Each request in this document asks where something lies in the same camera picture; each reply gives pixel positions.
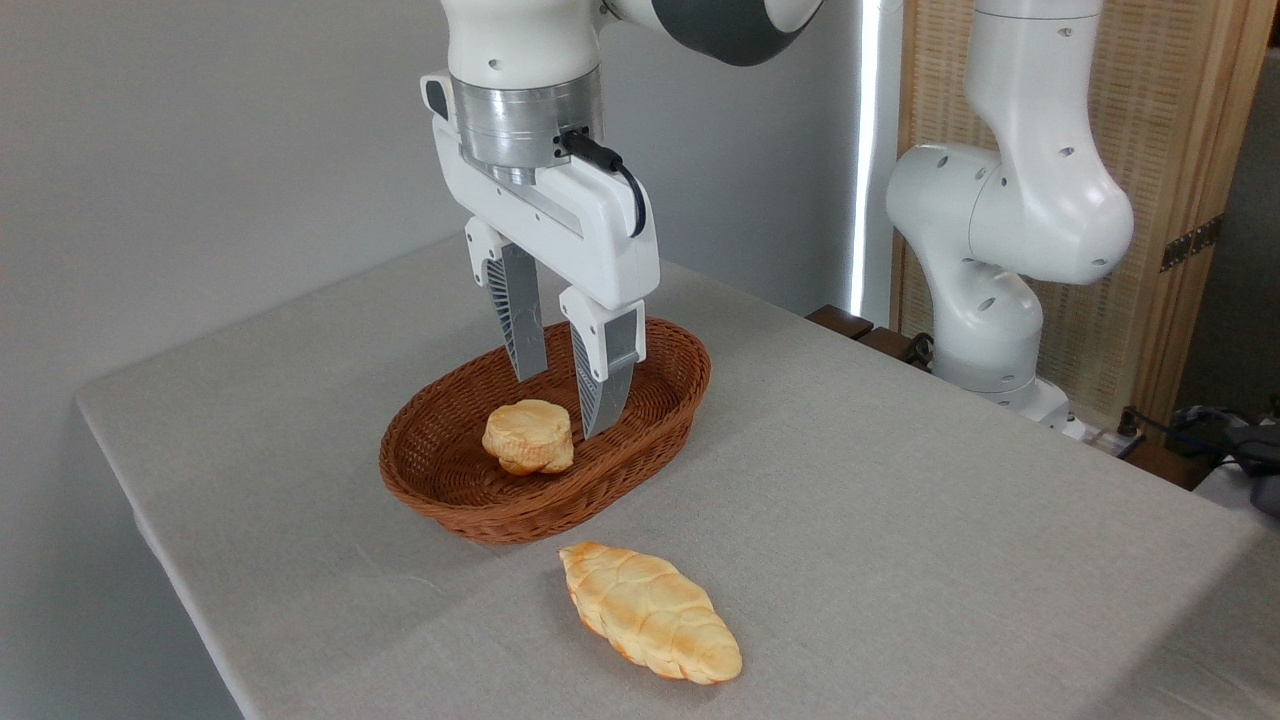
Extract black power cable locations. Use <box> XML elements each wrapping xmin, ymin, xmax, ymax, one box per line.
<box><xmin>1116</xmin><ymin>400</ymin><xmax>1280</xmax><ymax>473</ymax></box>

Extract white power strip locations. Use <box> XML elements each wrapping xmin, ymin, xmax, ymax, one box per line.
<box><xmin>1060</xmin><ymin>415</ymin><xmax>1147</xmax><ymax>461</ymax></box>

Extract brown oval wicker basket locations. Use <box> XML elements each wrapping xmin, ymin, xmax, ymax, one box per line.
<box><xmin>378</xmin><ymin>317</ymin><xmax>713</xmax><ymax>546</ymax></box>

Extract grey tablecloth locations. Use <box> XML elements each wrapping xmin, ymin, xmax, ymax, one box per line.
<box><xmin>75</xmin><ymin>235</ymin><xmax>1280</xmax><ymax>720</ymax></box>

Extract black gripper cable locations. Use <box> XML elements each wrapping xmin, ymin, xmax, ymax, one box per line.
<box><xmin>560</xmin><ymin>128</ymin><xmax>648</xmax><ymax>239</ymax></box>

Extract wooden rattan folding screen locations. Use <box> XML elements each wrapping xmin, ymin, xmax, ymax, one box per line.
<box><xmin>890</xmin><ymin>0</ymin><xmax>1280</xmax><ymax>431</ymax></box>

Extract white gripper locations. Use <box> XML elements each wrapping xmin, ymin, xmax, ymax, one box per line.
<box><xmin>431</xmin><ymin>116</ymin><xmax>662</xmax><ymax>441</ymax></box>

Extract long braided bread loaf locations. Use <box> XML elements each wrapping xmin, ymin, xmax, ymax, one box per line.
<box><xmin>558</xmin><ymin>541</ymin><xmax>744</xmax><ymax>686</ymax></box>

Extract dark metal screen hinge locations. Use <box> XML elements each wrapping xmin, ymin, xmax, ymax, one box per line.
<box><xmin>1160</xmin><ymin>215</ymin><xmax>1223</xmax><ymax>273</ymax></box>

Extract small round bread roll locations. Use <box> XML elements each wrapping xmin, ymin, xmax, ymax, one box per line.
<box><xmin>482</xmin><ymin>399</ymin><xmax>576</xmax><ymax>476</ymax></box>

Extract dark brown wooden block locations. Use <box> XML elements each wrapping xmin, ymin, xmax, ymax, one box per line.
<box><xmin>858</xmin><ymin>327</ymin><xmax>919</xmax><ymax>363</ymax></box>
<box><xmin>806</xmin><ymin>305</ymin><xmax>875</xmax><ymax>341</ymax></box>

